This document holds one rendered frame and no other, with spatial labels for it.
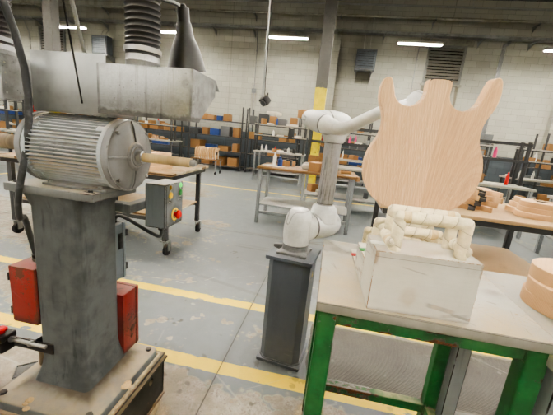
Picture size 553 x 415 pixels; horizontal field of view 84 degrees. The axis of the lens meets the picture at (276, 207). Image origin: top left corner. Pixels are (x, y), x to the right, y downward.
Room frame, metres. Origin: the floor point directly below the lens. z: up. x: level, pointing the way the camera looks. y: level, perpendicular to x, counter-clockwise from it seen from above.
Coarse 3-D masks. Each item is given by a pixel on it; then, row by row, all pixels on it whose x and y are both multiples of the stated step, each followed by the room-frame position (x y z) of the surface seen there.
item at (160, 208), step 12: (156, 180) 1.38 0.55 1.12; (168, 180) 1.41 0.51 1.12; (180, 180) 1.44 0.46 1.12; (156, 192) 1.30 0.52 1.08; (168, 192) 1.31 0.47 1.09; (156, 204) 1.30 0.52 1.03; (168, 204) 1.31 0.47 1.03; (180, 204) 1.43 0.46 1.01; (120, 216) 1.30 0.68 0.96; (156, 216) 1.30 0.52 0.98; (168, 216) 1.32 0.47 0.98; (144, 228) 1.32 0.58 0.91
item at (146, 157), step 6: (144, 156) 1.09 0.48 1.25; (150, 156) 1.08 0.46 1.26; (156, 156) 1.08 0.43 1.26; (162, 156) 1.08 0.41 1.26; (168, 156) 1.08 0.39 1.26; (174, 156) 1.08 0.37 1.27; (150, 162) 1.09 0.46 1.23; (156, 162) 1.08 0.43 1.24; (162, 162) 1.08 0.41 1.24; (168, 162) 1.07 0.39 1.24; (174, 162) 1.07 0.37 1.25; (180, 162) 1.06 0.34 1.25; (186, 162) 1.06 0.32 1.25
